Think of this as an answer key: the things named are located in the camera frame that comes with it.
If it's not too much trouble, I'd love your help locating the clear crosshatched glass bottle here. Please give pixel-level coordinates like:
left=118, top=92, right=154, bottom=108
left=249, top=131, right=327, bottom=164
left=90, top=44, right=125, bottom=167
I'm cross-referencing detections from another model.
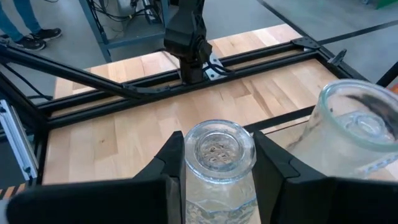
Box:
left=183, top=119, right=261, bottom=224

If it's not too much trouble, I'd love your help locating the orange black hazard strip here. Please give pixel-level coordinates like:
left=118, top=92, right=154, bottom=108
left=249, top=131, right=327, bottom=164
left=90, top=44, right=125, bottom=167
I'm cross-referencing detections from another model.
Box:
left=0, top=182, right=26, bottom=200

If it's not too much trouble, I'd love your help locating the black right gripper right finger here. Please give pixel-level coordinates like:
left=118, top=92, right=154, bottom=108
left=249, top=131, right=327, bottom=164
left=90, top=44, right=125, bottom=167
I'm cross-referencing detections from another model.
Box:
left=252, top=130, right=398, bottom=224

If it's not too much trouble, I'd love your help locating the silver arm base bracket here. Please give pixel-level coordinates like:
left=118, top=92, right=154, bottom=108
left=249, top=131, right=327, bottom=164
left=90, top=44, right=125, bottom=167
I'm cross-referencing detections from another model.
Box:
left=201, top=52, right=233, bottom=82

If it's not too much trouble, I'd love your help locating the blue grey metal cart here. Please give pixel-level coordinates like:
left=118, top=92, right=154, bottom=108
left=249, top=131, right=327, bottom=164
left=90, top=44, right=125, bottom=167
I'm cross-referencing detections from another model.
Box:
left=77, top=0, right=171, bottom=63

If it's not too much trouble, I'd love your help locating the person's shoe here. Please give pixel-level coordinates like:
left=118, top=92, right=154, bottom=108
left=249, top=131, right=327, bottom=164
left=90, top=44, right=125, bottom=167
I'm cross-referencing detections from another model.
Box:
left=30, top=27, right=62, bottom=42
left=11, top=35, right=47, bottom=52

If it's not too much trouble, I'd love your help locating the aluminium extrusion rail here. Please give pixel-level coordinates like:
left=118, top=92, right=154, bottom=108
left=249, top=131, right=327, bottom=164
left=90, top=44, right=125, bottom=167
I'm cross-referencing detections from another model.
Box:
left=0, top=98, right=39, bottom=182

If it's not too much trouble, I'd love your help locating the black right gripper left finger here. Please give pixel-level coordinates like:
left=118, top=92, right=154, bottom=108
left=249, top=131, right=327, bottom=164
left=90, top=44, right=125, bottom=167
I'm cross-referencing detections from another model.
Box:
left=6, top=131, right=187, bottom=224

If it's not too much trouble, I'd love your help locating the person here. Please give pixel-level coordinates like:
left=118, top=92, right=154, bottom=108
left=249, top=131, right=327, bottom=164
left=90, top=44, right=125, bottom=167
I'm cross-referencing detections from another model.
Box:
left=0, top=0, right=43, bottom=43

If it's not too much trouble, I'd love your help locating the large clear glass vase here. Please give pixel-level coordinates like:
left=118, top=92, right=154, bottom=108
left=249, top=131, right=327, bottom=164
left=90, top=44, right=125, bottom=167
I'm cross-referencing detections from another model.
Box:
left=287, top=79, right=398, bottom=181

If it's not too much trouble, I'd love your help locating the black table frame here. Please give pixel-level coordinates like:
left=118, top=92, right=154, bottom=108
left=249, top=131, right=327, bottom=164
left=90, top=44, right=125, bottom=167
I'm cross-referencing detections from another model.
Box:
left=0, top=35, right=398, bottom=187

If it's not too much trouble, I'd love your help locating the black frame handle clamp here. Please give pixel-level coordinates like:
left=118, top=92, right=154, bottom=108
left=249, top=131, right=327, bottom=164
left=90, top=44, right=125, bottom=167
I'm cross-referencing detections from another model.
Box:
left=327, top=48, right=348, bottom=67

